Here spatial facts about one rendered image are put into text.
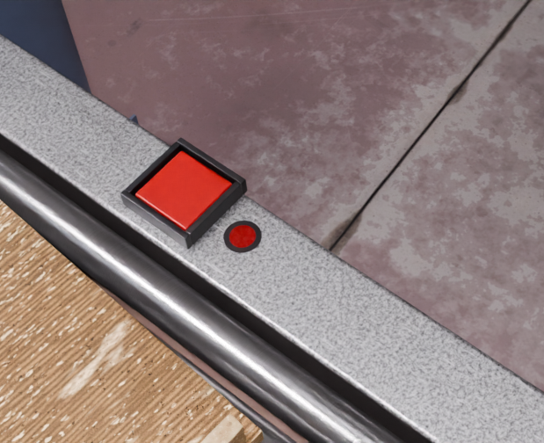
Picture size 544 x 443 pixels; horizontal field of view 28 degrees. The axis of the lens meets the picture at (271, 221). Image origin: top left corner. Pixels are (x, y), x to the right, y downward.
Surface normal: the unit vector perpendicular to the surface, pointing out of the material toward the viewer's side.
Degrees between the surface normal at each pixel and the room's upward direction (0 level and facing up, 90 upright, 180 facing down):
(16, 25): 90
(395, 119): 0
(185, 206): 0
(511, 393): 0
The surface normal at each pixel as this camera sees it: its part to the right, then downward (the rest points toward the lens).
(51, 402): -0.07, -0.55
